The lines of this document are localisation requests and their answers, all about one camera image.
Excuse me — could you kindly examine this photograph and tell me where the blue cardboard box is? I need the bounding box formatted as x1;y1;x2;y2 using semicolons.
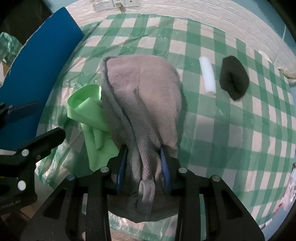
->
0;7;85;152

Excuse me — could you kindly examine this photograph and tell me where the grey fleece towel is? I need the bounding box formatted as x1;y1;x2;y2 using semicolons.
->
100;55;185;223

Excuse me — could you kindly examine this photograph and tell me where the green checked tablecloth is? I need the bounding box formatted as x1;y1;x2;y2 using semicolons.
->
35;13;296;241

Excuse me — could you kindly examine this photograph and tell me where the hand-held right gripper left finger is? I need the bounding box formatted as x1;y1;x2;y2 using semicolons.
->
21;145;128;241

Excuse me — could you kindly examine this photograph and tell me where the light green cloth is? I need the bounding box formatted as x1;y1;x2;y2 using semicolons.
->
67;84;120;172

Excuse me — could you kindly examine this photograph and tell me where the white rolled cloth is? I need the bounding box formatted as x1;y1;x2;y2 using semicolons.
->
199;56;217;96

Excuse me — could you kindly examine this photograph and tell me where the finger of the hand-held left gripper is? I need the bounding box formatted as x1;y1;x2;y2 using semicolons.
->
0;127;66;177
0;101;40;131

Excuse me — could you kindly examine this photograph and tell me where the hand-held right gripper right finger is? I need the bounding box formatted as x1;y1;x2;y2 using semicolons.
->
159;146;264;241

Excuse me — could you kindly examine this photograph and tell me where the black sock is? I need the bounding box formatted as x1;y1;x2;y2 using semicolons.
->
219;56;250;101

